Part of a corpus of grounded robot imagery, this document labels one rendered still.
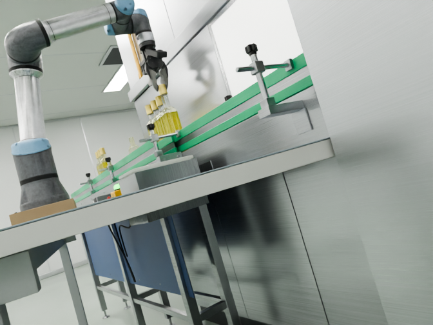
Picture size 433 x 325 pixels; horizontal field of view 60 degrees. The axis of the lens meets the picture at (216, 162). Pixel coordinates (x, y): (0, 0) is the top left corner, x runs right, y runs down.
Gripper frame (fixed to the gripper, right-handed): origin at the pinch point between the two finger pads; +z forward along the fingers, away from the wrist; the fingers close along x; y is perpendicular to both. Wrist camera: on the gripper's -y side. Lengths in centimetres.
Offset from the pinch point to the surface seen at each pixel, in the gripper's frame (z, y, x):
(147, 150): 25.1, 1.3, 13.4
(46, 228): 45, -83, 67
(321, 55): 31, -98, 22
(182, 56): -11.3, -4.0, -11.9
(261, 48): 8, -51, -12
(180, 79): -3.7, 3.6, -11.9
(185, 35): -18.1, -9.9, -12.7
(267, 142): 39, -61, 6
